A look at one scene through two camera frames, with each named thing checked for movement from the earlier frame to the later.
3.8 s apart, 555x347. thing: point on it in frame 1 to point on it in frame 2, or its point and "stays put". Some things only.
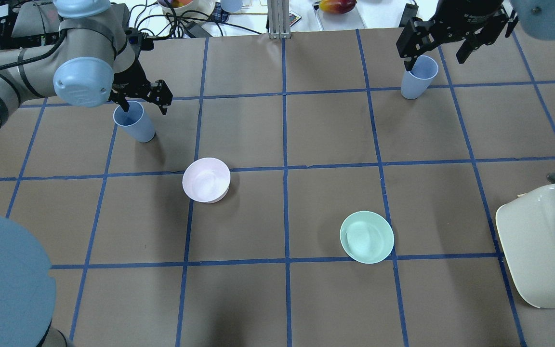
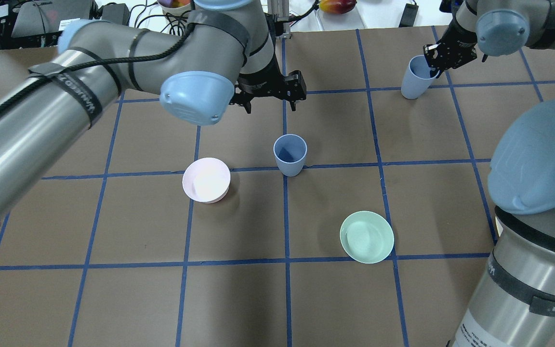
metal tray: x=353 y=20 stays put
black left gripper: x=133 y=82 to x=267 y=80
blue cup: x=415 y=83 stays put
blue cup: x=136 y=121 to x=290 y=151
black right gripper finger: x=409 y=64 to x=433 y=69
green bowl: x=366 y=236 stays put
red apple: x=337 y=6 stays put
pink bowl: x=206 y=180 stays put
